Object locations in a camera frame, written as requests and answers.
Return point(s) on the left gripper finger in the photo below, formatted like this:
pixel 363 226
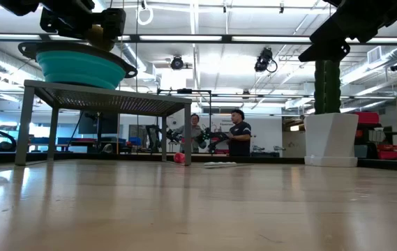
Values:
pixel 86 31
pixel 114 22

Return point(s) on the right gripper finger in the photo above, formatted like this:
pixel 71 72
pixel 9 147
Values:
pixel 327 51

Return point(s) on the green-brown kiwi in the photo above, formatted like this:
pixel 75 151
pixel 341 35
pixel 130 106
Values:
pixel 102 42

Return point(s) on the blue collapsible colander bowl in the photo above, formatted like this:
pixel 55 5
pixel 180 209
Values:
pixel 79 69

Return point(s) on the small orange pepper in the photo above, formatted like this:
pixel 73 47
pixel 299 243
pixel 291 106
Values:
pixel 179 158

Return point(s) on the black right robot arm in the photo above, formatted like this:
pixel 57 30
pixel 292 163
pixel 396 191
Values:
pixel 376 8

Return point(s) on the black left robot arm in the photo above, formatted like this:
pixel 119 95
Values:
pixel 16 5

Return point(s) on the background black robot arm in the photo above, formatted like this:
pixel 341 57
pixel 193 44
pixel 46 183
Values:
pixel 154 137
pixel 215 136

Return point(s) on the green cactus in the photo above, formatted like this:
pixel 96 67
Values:
pixel 327 87

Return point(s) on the ceiling light strip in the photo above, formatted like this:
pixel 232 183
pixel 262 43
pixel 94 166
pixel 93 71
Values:
pixel 271 38
pixel 180 38

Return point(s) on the grey perforated metal shelf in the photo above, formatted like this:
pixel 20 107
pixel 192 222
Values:
pixel 114 99

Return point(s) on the red tool case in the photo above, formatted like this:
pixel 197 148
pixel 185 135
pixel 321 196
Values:
pixel 390 154
pixel 367 118

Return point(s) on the white hexagonal plant pot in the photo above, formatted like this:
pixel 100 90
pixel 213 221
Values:
pixel 330 139

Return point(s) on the black monitor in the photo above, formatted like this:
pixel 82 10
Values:
pixel 97 123

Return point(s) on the person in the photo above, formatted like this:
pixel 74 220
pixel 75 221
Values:
pixel 195 134
pixel 240 139

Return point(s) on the black hanging camera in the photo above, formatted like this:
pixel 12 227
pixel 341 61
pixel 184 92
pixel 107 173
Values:
pixel 263 59
pixel 177 63

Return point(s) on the background black rig frame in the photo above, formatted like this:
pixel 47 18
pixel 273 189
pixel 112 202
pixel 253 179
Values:
pixel 184 91

